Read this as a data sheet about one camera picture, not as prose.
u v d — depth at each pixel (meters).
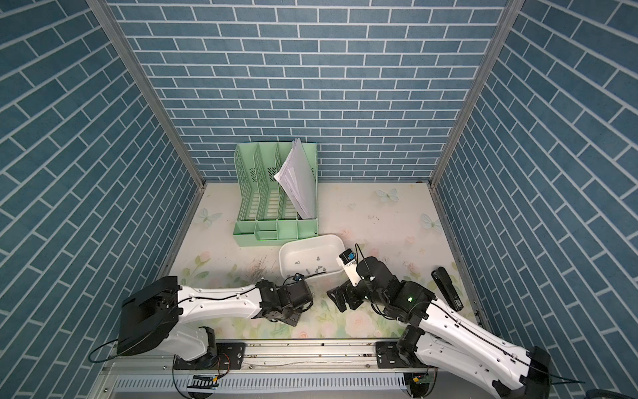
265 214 1.08
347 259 0.64
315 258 0.94
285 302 0.63
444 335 0.47
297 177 0.91
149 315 0.45
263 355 0.75
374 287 0.55
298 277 0.77
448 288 0.83
